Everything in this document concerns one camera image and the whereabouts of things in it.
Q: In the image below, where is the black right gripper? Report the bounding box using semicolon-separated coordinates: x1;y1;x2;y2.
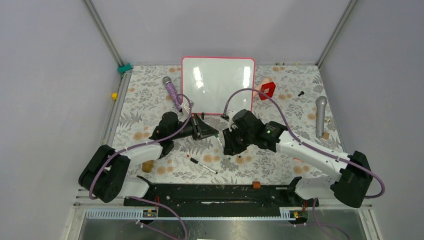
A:
222;125;255;156

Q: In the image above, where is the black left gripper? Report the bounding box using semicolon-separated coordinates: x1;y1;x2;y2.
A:
170;113;219;141

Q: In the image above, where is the green capped marker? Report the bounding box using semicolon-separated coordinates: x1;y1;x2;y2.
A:
215;134;225;150

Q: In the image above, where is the pink framed whiteboard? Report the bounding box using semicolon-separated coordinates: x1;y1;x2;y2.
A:
181;56;256;115

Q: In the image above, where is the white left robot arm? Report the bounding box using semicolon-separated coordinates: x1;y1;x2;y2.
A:
78;111;219;206

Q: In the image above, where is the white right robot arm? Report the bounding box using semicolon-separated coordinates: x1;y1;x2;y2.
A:
222;109;373;208

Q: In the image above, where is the black capped marker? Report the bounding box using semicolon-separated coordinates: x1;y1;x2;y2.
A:
190;157;218;175

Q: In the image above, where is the red hollow block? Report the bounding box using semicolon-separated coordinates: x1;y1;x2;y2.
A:
259;81;276;101

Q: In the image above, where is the pink peach object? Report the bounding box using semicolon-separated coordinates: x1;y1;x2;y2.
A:
253;77;273;97

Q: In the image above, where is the brown small cube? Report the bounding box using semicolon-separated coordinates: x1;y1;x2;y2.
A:
252;181;261;189

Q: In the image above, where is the floral patterned mat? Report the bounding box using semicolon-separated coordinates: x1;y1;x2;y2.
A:
112;65;343;185

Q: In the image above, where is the purple glitter toy microphone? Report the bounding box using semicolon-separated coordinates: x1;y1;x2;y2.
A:
162;76;183;112

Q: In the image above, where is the wooden pestle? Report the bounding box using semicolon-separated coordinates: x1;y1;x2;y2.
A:
141;160;154;173

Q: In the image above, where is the small wooden cube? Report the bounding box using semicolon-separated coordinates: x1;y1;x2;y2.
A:
322;132;331;140

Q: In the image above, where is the silver toy microphone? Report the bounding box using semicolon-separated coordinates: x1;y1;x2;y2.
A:
315;95;328;139

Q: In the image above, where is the teal corner clamp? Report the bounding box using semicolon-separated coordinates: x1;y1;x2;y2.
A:
117;63;133;74

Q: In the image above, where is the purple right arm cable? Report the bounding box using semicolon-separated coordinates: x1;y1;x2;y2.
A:
223;88;386;200

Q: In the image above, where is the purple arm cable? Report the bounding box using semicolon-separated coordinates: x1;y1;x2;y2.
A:
87;93;194;201
223;88;386;200

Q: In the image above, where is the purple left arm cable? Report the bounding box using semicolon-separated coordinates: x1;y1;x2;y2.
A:
87;93;194;201

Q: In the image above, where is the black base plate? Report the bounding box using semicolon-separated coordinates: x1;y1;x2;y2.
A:
143;182;314;218

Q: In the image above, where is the white slotted cable duct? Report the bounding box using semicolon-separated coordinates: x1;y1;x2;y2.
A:
86;206;307;222

